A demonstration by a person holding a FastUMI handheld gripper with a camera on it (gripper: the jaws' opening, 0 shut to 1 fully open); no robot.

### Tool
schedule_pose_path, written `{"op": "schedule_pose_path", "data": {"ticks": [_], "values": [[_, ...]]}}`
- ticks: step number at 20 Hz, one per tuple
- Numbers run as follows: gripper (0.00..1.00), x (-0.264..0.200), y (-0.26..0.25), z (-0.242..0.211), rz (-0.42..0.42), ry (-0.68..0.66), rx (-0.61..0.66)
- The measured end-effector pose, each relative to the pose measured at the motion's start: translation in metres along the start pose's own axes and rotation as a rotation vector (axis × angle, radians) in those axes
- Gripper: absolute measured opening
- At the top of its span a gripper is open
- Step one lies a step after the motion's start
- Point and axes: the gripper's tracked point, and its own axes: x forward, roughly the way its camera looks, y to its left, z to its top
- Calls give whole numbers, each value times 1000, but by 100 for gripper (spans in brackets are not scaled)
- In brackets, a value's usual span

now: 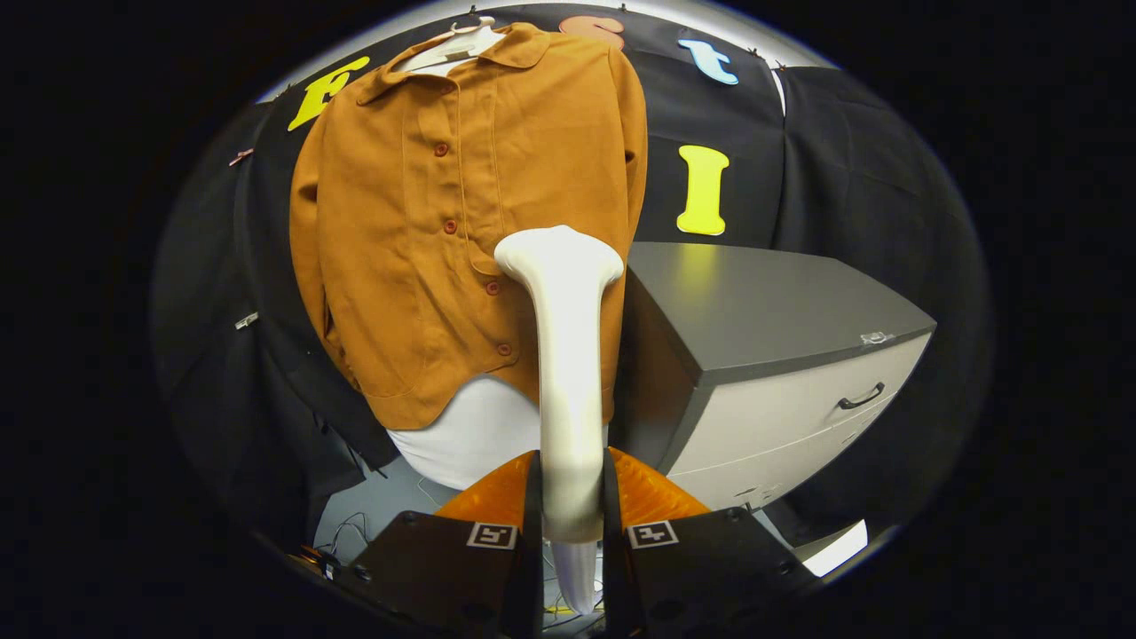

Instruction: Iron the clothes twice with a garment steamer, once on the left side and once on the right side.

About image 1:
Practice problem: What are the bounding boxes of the thin black floor cables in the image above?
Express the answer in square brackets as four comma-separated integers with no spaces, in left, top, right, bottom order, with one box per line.
[312,510,378,578]

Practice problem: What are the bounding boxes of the orange button-up shirt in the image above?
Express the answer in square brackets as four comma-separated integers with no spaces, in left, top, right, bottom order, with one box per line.
[288,22,649,431]

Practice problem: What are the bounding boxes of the grey cabinet with white drawers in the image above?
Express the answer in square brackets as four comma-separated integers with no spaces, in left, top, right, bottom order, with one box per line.
[612,241,937,514]

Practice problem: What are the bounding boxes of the translucent white steamer hose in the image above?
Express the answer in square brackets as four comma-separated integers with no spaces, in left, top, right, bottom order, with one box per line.
[550,540,603,615]

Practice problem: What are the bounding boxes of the black backdrop cloth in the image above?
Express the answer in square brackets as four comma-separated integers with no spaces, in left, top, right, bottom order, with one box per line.
[151,4,993,551]

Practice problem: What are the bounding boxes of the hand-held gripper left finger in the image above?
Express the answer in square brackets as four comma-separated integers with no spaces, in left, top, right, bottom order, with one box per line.
[351,449,544,639]

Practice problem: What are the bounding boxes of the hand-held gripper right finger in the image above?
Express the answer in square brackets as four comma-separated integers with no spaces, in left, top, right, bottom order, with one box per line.
[602,449,819,639]

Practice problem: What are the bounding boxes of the white garment steamer head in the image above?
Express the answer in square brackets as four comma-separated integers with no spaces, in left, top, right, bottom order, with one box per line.
[494,225,625,544]

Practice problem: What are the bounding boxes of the white torso mannequin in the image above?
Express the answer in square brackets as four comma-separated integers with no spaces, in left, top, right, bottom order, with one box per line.
[388,16,613,492]

